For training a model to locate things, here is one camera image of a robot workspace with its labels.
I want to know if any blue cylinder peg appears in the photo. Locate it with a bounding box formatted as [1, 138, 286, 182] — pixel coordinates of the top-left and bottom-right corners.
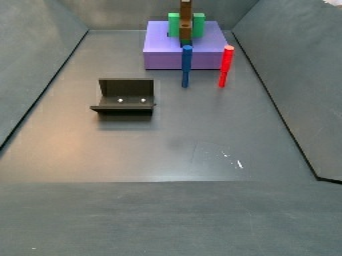
[181, 45, 192, 88]

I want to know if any black angle bracket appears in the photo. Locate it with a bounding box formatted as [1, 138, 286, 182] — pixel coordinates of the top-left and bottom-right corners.
[91, 78, 155, 113]

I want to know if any red cylinder peg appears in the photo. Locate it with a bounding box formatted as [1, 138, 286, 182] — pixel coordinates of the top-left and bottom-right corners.
[217, 45, 235, 88]

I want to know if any brown T-shaped block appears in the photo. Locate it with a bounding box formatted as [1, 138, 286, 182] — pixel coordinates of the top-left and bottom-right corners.
[179, 0, 192, 41]

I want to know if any purple base board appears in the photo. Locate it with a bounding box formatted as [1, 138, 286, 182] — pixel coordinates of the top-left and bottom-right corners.
[143, 21, 227, 70]

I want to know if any green U-shaped block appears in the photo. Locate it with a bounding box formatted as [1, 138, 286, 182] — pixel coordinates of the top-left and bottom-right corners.
[167, 13, 205, 45]

